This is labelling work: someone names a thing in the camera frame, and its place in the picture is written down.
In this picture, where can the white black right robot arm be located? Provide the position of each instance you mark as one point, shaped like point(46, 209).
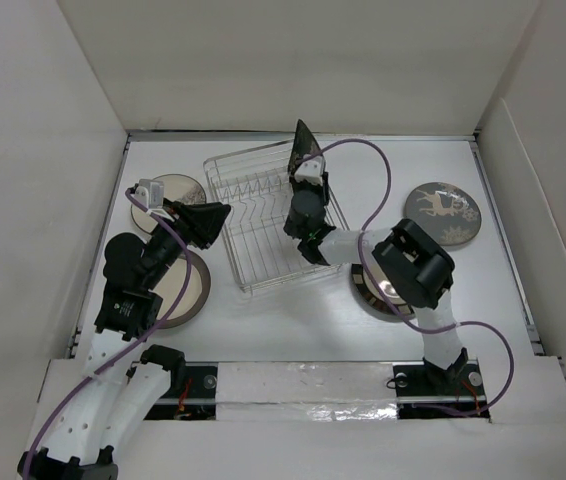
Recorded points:
point(405, 256)

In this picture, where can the black rimmed striped round plate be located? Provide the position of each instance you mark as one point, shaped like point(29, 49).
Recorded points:
point(370, 298)

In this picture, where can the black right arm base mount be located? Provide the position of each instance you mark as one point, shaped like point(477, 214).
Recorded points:
point(418, 398)

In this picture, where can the grey round deer plate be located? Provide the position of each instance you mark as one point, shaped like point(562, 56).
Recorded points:
point(445, 212)

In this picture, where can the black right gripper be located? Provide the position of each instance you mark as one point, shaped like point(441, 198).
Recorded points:
point(323, 190)

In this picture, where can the beige plate with brown rim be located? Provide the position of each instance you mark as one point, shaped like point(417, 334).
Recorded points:
point(195, 296)

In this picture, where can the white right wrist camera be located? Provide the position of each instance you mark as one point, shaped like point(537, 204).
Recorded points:
point(311, 170)

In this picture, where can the silver wire dish rack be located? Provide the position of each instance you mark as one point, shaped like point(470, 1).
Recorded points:
point(255, 183)

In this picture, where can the black square floral plate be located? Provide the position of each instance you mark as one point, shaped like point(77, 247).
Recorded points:
point(304, 144)

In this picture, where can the beige plate with tree pattern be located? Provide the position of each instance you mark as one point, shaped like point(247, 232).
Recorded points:
point(177, 187)

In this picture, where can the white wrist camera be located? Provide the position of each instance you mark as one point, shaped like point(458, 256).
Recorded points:
point(149, 193)
point(311, 170)

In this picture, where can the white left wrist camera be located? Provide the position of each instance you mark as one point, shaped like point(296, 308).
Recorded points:
point(149, 193)

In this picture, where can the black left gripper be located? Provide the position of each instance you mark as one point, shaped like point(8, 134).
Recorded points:
point(199, 223)

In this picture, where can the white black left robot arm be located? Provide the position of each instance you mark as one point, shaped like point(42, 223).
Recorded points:
point(123, 376)

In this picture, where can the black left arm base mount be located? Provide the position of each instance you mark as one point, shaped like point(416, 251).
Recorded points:
point(193, 399)

